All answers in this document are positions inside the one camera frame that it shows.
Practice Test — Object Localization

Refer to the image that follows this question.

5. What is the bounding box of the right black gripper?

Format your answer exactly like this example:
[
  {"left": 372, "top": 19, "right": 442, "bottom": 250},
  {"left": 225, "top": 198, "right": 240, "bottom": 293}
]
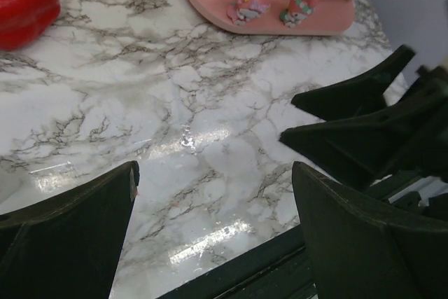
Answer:
[{"left": 279, "top": 45, "right": 447, "bottom": 190}]

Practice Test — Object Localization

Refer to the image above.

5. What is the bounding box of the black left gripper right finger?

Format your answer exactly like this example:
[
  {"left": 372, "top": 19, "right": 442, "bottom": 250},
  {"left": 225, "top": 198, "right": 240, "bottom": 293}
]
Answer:
[{"left": 292, "top": 162, "right": 447, "bottom": 298}]

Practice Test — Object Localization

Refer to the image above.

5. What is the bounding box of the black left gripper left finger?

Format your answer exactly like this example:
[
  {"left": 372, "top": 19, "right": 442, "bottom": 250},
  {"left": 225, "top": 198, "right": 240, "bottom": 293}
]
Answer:
[{"left": 1, "top": 161, "right": 140, "bottom": 298}]

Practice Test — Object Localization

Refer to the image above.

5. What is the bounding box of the pink bunny toy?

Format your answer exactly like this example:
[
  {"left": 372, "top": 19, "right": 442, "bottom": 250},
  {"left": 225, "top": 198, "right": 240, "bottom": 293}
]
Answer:
[{"left": 279, "top": 0, "right": 319, "bottom": 28}]

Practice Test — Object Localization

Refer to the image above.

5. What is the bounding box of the pink toy figure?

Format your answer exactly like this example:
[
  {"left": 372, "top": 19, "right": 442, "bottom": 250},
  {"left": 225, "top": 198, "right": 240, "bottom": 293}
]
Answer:
[{"left": 226, "top": 0, "right": 271, "bottom": 25}]

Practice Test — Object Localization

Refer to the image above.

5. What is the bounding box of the white bottle black cap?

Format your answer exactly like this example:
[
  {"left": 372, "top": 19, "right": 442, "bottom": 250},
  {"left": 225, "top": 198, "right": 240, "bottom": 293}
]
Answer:
[{"left": 0, "top": 171, "right": 22, "bottom": 203}]

